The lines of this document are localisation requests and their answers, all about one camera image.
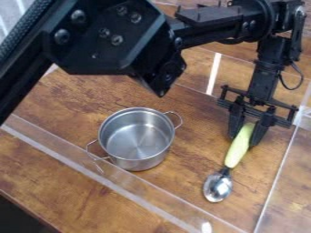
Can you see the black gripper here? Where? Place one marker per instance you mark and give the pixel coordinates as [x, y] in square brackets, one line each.
[241, 105]

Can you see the clear acrylic enclosure wall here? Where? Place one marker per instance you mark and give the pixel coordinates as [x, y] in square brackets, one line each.
[81, 194]

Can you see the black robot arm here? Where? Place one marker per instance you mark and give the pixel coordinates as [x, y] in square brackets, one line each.
[124, 37]

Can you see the green handled metal spoon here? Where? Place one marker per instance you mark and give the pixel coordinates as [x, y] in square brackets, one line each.
[217, 185]

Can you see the stainless steel pot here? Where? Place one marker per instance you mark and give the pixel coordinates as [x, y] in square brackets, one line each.
[134, 137]

